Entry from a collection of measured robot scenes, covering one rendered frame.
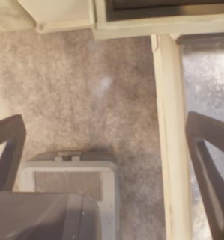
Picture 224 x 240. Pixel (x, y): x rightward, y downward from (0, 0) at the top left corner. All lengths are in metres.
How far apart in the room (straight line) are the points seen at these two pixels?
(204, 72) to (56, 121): 0.96
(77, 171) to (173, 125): 0.63
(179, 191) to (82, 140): 0.80
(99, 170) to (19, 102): 0.66
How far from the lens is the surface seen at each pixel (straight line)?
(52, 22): 1.40
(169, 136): 0.65
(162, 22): 0.45
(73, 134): 1.36
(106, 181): 1.14
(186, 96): 0.63
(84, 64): 1.36
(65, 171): 1.14
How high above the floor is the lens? 1.33
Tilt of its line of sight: 86 degrees down
